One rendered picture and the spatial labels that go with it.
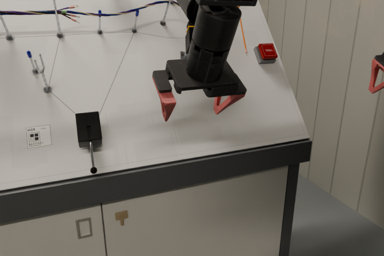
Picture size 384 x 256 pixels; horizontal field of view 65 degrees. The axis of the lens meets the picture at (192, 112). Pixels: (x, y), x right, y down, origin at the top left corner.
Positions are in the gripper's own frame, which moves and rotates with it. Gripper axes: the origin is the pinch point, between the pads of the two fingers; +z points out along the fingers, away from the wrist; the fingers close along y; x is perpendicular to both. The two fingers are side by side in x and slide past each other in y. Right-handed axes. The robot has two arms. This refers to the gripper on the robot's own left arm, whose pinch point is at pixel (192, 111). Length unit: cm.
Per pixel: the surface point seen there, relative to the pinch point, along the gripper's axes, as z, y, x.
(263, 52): 10.0, -36.0, -28.9
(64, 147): 21.4, 21.8, -13.1
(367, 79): 54, -143, -56
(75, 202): 28.1, 21.0, -2.9
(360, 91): 63, -143, -55
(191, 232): 46.6, -8.1, 4.0
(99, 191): 26.8, 15.7, -3.4
